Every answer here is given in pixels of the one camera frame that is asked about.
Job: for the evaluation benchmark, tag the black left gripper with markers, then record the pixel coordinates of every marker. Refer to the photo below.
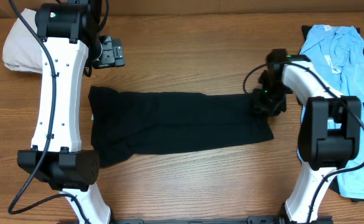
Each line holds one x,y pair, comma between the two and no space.
107,56

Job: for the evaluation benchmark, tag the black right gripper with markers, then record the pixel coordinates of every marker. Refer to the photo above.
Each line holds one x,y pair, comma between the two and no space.
263,106

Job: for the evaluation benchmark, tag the black t-shirt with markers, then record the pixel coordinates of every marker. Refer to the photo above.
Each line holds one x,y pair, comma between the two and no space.
127,123

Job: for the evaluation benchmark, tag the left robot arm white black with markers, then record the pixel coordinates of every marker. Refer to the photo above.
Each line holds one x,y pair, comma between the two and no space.
69,35

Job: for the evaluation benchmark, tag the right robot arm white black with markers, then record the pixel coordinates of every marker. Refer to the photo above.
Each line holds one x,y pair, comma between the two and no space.
329,136

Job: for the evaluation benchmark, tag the light blue shirt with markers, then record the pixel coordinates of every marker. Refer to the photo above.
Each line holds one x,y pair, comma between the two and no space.
346,77

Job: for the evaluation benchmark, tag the beige folded shorts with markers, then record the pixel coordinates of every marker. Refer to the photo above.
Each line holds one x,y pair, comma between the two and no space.
21,52

